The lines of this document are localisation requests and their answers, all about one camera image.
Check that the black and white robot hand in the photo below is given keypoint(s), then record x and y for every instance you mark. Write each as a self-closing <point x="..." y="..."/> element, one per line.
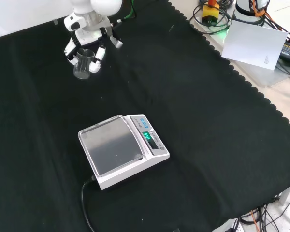
<point x="87" y="33"/>

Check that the clear glass beaker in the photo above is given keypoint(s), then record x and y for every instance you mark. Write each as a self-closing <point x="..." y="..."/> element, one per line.
<point x="83" y="64"/>

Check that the white electronic balance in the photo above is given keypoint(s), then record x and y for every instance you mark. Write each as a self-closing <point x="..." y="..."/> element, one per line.
<point x="122" y="148"/>

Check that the black bench cloth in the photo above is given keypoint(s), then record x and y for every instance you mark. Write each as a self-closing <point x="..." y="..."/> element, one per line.
<point x="145" y="135"/>

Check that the yellow emergency stop button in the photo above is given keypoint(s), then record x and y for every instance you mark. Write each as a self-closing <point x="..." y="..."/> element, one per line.
<point x="210" y="13"/>

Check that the white paper sheet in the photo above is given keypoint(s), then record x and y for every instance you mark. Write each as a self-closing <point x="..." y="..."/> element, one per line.
<point x="253" y="46"/>

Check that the pale base board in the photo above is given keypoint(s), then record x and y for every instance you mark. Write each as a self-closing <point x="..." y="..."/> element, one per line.
<point x="251" y="72"/>

